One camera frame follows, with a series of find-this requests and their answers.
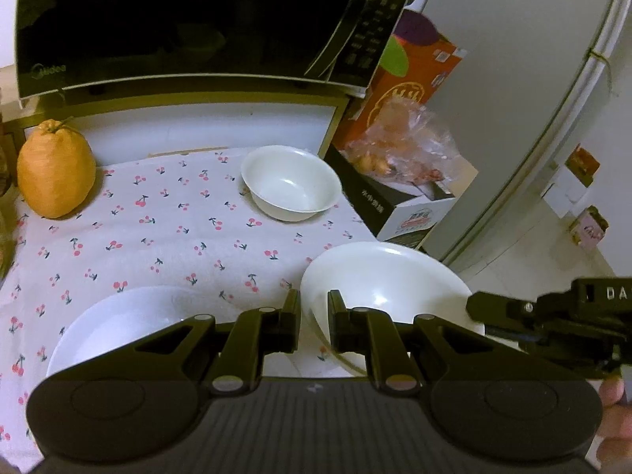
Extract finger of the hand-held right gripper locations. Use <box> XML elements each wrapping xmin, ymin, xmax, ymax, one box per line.
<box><xmin>465</xmin><ymin>290</ymin><xmax>544</xmax><ymax>337</ymax></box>
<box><xmin>485</xmin><ymin>325</ymin><xmax>541</xmax><ymax>354</ymax></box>

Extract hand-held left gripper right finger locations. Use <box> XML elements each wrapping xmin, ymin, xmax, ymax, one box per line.
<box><xmin>328</xmin><ymin>289</ymin><xmax>499</xmax><ymax>392</ymax></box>

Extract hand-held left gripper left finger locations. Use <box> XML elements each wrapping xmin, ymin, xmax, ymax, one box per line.
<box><xmin>133</xmin><ymin>288</ymin><xmax>302</xmax><ymax>397</ymax></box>

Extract cream bowl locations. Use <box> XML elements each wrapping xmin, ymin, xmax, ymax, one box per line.
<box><xmin>299</xmin><ymin>241</ymin><xmax>487</xmax><ymax>377</ymax></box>

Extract person's right hand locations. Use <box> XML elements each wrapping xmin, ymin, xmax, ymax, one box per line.
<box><xmin>594</xmin><ymin>375</ymin><xmax>632</xmax><ymax>473</ymax></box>

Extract small pink box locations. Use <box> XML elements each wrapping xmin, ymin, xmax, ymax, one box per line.
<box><xmin>568</xmin><ymin>205</ymin><xmax>610</xmax><ymax>251</ymax></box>

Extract black and white cardboard box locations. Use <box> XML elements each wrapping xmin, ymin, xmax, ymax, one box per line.
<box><xmin>323</xmin><ymin>144</ymin><xmax>459</xmax><ymax>254</ymax></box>

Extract white bowl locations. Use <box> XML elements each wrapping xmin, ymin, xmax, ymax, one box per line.
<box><xmin>240</xmin><ymin>145</ymin><xmax>341</xmax><ymax>223</ymax></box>

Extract small orange box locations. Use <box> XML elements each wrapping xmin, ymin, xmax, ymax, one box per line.
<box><xmin>564</xmin><ymin>144</ymin><xmax>602</xmax><ymax>189</ymax></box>

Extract cherry print tablecloth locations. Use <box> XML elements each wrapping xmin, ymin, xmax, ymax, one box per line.
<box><xmin>0</xmin><ymin>147</ymin><xmax>396</xmax><ymax>472</ymax></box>

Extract plain white plate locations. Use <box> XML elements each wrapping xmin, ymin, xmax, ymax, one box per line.
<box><xmin>46</xmin><ymin>285</ymin><xmax>243</xmax><ymax>381</ymax></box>

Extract clear plastic bag of fruit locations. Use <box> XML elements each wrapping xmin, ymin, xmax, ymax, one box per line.
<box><xmin>344</xmin><ymin>98</ymin><xmax>481</xmax><ymax>194</ymax></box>

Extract white refrigerator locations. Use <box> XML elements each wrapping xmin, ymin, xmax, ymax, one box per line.
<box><xmin>417</xmin><ymin>0</ymin><xmax>632</xmax><ymax>277</ymax></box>

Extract white microwave stand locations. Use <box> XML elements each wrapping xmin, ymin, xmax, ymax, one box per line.
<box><xmin>19</xmin><ymin>90</ymin><xmax>352</xmax><ymax>169</ymax></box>

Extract orange gift box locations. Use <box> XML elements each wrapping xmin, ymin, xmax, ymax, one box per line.
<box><xmin>340</xmin><ymin>9</ymin><xmax>467</xmax><ymax>161</ymax></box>

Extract orange pomelo fruit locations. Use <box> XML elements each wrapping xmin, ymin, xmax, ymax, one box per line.
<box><xmin>17</xmin><ymin>117</ymin><xmax>98</xmax><ymax>219</ymax></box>

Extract black microwave oven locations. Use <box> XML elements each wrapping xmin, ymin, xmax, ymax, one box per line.
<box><xmin>14</xmin><ymin>0</ymin><xmax>426</xmax><ymax>102</ymax></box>

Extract yellow string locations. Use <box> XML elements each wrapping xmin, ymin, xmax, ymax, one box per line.
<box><xmin>587</xmin><ymin>47</ymin><xmax>619</xmax><ymax>97</ymax></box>

